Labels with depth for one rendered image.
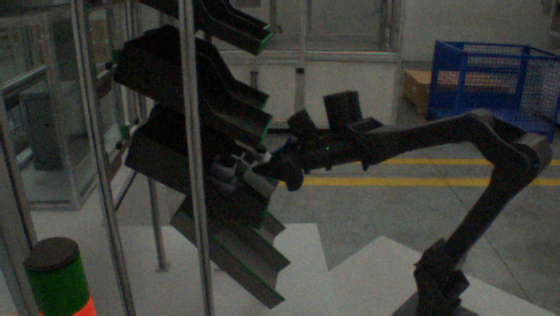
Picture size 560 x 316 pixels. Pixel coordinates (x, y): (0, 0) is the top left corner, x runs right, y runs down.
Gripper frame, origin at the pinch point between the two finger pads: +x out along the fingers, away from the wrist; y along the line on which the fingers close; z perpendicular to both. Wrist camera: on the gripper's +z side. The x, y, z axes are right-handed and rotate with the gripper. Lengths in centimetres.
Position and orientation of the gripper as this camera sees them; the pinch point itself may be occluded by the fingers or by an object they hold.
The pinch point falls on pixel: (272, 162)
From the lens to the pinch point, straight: 84.4
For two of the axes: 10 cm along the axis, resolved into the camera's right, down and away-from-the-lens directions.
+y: -1.9, 3.4, -9.2
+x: -9.5, 1.9, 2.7
